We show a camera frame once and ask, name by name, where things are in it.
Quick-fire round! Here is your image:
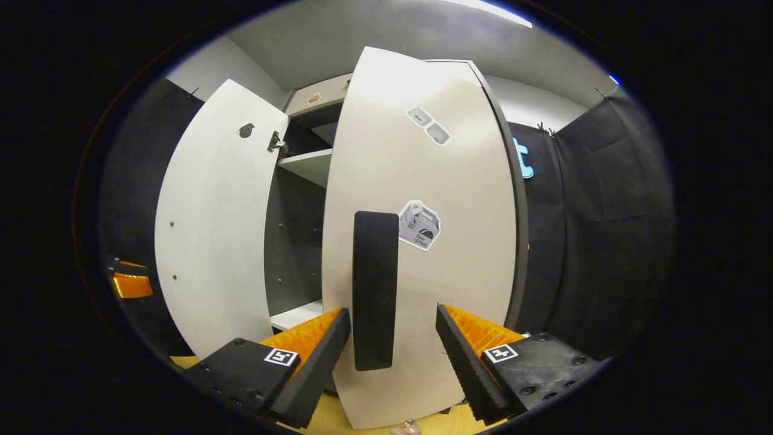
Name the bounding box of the beige cabinet drawer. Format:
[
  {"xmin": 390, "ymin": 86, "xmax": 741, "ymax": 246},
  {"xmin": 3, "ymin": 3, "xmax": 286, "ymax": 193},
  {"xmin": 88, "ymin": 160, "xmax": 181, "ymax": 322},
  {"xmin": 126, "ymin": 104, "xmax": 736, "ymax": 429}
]
[{"xmin": 285, "ymin": 74, "xmax": 353, "ymax": 117}]

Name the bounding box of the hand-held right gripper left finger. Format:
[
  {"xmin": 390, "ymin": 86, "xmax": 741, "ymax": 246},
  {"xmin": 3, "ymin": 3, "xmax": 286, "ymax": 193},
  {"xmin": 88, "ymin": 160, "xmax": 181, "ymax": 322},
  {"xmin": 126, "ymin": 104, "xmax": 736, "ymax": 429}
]
[{"xmin": 181, "ymin": 307, "xmax": 352, "ymax": 430}]

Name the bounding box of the white cabinet door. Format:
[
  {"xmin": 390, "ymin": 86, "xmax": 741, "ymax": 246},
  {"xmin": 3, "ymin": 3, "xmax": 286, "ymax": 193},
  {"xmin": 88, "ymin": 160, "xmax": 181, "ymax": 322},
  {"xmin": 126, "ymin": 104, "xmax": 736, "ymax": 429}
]
[
  {"xmin": 320, "ymin": 46, "xmax": 529, "ymax": 430},
  {"xmin": 154, "ymin": 79, "xmax": 289, "ymax": 360}
]

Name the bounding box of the black door handle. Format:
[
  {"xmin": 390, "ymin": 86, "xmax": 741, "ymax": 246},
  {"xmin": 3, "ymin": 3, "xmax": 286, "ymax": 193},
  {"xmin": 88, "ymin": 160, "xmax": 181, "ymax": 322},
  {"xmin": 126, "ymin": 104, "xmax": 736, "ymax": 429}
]
[{"xmin": 352, "ymin": 211, "xmax": 400, "ymax": 372}]

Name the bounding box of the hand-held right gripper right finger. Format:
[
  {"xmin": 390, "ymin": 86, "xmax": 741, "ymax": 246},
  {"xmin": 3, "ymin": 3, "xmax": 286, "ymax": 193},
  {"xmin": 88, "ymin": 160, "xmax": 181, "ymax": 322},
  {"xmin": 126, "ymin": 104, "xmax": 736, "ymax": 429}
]
[{"xmin": 435, "ymin": 303, "xmax": 606, "ymax": 425}]

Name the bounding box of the black backdrop cloth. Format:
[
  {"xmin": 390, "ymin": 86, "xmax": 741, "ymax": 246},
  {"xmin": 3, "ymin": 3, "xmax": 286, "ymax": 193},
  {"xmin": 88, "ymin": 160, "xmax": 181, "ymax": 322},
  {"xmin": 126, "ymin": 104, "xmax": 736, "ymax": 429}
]
[
  {"xmin": 507, "ymin": 85, "xmax": 676, "ymax": 363},
  {"xmin": 100, "ymin": 77, "xmax": 206, "ymax": 357}
]

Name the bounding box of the white cabinet shelf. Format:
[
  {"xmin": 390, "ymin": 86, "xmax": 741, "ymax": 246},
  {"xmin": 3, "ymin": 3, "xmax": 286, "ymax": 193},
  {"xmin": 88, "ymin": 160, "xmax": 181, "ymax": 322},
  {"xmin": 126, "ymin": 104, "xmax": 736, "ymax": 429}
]
[{"xmin": 277, "ymin": 148, "xmax": 334, "ymax": 188}]

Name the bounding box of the long ceiling strip light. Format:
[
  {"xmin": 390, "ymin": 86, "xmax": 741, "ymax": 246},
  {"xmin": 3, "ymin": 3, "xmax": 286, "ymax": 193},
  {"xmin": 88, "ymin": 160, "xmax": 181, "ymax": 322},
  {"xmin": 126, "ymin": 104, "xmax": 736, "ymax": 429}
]
[{"xmin": 444, "ymin": 0, "xmax": 533, "ymax": 30}]

